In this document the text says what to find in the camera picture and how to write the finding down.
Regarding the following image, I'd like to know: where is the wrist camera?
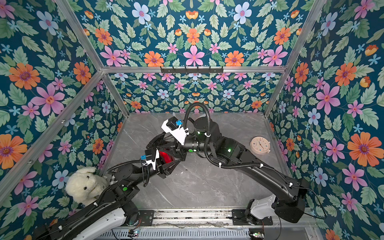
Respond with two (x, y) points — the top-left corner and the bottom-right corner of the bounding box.
(162, 117), (189, 146)
(140, 148), (160, 170)

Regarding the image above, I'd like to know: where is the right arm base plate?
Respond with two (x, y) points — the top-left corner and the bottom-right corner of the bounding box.
(227, 199), (273, 226)

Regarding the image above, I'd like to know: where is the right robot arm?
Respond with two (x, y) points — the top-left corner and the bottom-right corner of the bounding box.
(147, 102), (309, 225)

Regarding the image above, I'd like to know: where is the black hook rail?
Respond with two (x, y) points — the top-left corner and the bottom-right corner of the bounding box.
(160, 67), (224, 74)

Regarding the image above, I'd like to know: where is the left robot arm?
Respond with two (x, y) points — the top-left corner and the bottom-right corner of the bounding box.
(33, 159), (180, 240)

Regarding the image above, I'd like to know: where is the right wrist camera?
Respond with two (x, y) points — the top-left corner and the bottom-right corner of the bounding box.
(162, 117), (189, 146)

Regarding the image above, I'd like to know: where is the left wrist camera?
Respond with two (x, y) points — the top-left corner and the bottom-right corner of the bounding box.
(140, 148), (160, 170)

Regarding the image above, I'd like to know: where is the red can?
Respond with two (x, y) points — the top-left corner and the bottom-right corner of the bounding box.
(159, 152), (174, 164)

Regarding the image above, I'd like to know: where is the pink round clock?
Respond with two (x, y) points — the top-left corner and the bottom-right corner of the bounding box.
(250, 137), (271, 155)

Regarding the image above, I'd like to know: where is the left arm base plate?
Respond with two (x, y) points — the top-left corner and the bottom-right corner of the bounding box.
(125, 210), (155, 228)

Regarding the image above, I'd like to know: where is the white plush dog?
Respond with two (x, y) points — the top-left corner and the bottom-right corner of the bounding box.
(65, 167), (109, 206)

